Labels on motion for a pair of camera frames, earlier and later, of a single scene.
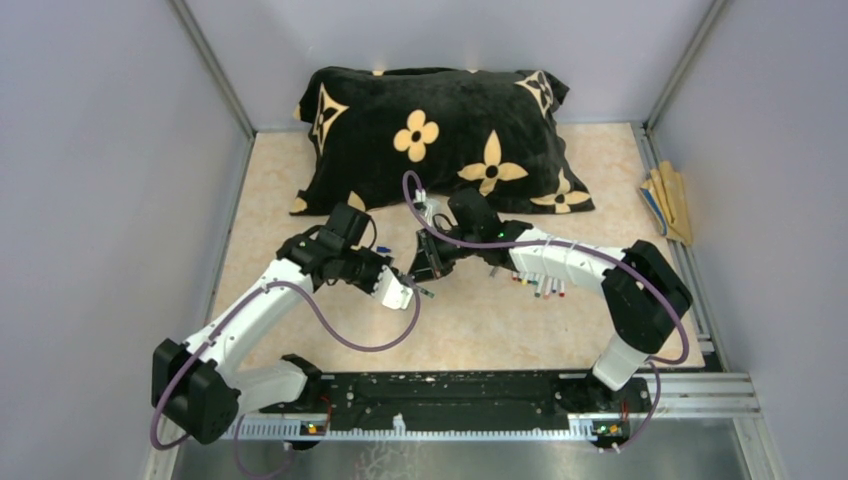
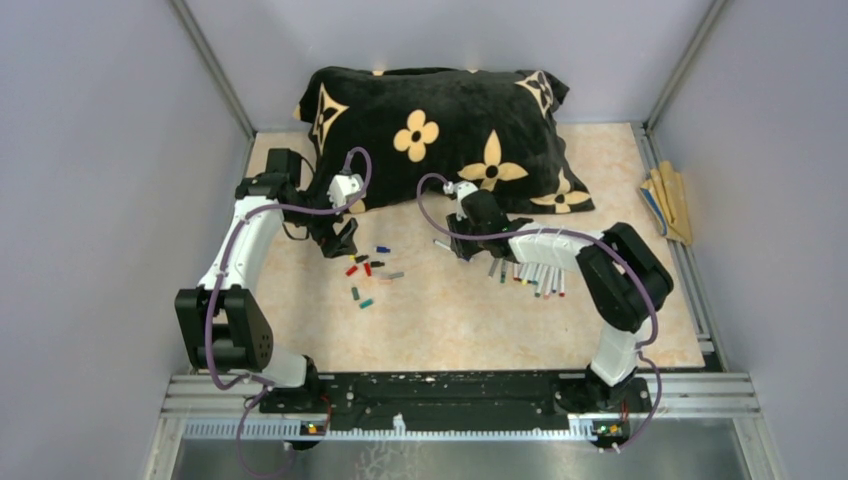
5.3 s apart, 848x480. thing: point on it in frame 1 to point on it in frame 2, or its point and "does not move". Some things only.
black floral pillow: x=487 y=130 does not move
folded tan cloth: x=666 y=194 does not move
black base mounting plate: x=467 y=395 does not move
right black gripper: x=429 y=263 to x=462 y=249
